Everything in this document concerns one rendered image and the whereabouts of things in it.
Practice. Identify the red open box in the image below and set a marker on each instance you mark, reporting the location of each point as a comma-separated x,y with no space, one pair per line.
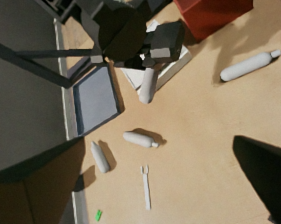
206,17

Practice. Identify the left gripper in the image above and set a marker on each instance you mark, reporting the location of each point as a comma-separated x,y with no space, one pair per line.
162,45

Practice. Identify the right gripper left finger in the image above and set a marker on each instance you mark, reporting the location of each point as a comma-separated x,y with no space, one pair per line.
37,190

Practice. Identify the white digital weighing scale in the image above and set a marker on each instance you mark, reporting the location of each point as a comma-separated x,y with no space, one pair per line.
135,77

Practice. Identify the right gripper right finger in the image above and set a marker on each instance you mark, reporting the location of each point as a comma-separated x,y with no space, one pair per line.
261,164

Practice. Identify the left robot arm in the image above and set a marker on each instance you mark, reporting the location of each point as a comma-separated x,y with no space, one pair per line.
120,29

